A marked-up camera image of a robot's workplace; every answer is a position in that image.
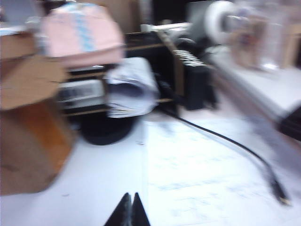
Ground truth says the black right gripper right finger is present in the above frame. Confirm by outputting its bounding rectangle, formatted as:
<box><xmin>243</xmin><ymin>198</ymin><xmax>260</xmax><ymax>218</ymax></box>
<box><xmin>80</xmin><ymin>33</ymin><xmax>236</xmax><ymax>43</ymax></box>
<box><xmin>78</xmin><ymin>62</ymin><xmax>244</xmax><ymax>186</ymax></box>
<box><xmin>131</xmin><ymin>192</ymin><xmax>151</xmax><ymax>226</ymax></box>

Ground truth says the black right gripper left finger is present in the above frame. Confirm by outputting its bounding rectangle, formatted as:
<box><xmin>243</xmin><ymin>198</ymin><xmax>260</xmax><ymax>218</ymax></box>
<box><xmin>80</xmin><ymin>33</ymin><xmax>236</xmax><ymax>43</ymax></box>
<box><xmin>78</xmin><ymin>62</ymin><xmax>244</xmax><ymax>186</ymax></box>
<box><xmin>103</xmin><ymin>192</ymin><xmax>132</xmax><ymax>226</ymax></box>

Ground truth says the cardboard box marked BOX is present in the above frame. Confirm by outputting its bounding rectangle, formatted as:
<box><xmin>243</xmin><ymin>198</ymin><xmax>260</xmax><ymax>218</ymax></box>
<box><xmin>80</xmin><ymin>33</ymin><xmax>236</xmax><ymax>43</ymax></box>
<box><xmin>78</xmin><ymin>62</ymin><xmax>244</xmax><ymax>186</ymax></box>
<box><xmin>0</xmin><ymin>30</ymin><xmax>79</xmax><ymax>197</ymax></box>

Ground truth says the black upright box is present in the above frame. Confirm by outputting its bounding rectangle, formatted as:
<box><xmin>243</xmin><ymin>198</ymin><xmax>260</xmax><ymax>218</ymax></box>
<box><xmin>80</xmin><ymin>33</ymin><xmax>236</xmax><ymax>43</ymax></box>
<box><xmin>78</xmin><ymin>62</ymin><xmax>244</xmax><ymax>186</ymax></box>
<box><xmin>185</xmin><ymin>63</ymin><xmax>218</xmax><ymax>111</ymax></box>

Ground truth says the black round flat object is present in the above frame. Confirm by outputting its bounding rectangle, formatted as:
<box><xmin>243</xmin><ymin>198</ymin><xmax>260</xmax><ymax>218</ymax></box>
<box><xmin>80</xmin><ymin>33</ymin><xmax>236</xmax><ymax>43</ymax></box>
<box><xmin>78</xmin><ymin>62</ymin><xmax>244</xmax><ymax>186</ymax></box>
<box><xmin>79</xmin><ymin>114</ymin><xmax>140</xmax><ymax>146</ymax></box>

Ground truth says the small white device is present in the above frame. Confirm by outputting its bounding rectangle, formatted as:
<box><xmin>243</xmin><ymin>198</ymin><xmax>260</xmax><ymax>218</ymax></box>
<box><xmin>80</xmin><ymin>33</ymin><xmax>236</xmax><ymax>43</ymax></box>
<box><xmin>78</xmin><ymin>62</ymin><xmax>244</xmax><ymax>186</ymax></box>
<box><xmin>57</xmin><ymin>79</ymin><xmax>104</xmax><ymax>110</ymax></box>

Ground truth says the black wooden desk organizer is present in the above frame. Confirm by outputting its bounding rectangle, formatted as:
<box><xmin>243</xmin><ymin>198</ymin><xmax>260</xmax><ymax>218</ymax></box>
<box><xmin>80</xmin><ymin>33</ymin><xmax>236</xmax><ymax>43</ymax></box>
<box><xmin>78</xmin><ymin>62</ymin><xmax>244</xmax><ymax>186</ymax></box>
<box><xmin>58</xmin><ymin>31</ymin><xmax>185</xmax><ymax>117</ymax></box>

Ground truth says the white raised shelf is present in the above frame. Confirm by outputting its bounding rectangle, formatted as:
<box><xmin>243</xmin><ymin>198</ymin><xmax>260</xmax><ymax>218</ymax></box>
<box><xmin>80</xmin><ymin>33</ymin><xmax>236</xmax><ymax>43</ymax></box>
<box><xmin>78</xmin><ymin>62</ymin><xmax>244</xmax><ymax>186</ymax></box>
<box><xmin>208</xmin><ymin>46</ymin><xmax>301</xmax><ymax>123</ymax></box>

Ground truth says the pink tissue pack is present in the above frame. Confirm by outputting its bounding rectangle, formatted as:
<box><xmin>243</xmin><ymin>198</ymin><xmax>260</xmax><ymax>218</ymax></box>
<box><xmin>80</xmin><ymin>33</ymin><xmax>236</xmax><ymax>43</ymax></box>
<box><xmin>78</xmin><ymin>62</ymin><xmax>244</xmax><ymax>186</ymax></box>
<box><xmin>39</xmin><ymin>3</ymin><xmax>126</xmax><ymax>65</ymax></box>

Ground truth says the white flat strip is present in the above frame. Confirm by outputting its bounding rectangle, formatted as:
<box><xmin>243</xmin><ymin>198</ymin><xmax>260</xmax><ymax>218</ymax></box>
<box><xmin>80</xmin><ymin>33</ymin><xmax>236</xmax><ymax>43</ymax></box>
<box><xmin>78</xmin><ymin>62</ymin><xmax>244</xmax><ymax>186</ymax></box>
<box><xmin>140</xmin><ymin>22</ymin><xmax>192</xmax><ymax>33</ymax></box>

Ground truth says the clear display case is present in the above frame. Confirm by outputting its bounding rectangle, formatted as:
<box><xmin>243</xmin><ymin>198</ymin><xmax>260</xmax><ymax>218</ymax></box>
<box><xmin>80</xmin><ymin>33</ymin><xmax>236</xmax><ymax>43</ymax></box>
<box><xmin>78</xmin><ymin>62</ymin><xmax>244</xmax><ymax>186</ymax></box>
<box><xmin>230</xmin><ymin>0</ymin><xmax>293</xmax><ymax>72</ymax></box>

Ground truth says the black cable gold plug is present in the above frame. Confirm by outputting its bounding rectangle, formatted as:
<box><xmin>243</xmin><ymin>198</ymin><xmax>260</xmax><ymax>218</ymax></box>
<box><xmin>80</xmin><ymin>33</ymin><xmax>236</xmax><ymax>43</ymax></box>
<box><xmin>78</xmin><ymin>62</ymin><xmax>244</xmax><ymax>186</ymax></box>
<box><xmin>161</xmin><ymin>79</ymin><xmax>293</xmax><ymax>208</ymax></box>

